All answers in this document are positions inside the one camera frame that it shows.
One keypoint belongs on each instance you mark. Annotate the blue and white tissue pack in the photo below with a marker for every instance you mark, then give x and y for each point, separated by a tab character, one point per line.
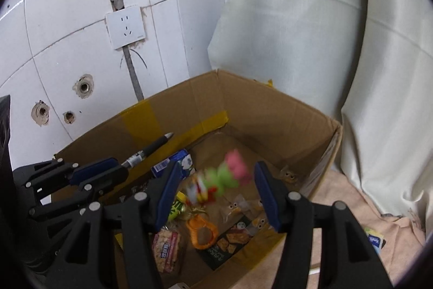
181	162

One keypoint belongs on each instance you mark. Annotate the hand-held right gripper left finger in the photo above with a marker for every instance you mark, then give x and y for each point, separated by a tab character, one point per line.
169	196

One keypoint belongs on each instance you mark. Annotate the brown cardboard box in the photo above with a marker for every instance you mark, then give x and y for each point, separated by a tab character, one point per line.
253	113

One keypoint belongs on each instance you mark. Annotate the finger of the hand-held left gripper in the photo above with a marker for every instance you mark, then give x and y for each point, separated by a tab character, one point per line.
94	168
108	179

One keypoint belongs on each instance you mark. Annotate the white curtain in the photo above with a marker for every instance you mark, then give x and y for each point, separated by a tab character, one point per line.
304	38

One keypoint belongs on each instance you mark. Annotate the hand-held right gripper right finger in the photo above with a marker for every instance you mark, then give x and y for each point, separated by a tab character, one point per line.
265	199

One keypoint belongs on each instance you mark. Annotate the white wall socket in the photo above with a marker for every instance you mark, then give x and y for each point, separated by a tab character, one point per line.
126	26

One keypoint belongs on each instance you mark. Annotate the red and yellow snack packet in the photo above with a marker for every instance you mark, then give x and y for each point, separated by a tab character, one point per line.
198	190

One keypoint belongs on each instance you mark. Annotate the peanut snack packet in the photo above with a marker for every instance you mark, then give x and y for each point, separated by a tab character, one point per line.
167	250

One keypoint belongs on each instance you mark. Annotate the clear cookie packet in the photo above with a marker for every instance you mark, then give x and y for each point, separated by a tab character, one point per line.
259	224
289	176
234	206

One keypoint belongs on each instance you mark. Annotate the green and yellow packet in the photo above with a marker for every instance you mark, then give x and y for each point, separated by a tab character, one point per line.
176	207

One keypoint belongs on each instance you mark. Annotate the green and pink plush toy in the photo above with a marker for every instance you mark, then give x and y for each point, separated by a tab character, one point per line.
226	175

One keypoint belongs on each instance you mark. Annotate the black pen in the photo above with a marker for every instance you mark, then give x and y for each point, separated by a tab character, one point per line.
149	150

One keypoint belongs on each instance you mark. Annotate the black cracker snack packet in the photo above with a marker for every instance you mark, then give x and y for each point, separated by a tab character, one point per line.
230	241

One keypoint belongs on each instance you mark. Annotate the blue and yellow tissue pack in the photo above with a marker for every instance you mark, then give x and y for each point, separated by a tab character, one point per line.
374	240

